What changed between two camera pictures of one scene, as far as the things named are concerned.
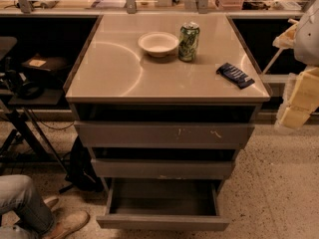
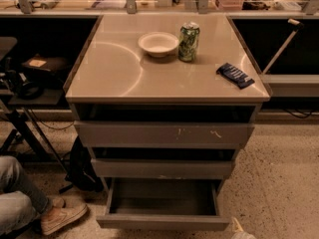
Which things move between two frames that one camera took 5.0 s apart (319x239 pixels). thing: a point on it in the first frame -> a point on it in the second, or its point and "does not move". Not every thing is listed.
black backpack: x=81 y=171 does not move
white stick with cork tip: x=278 y=54 does not move
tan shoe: x=67 y=222 -> x=61 y=213
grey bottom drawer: x=163 y=203 does not move
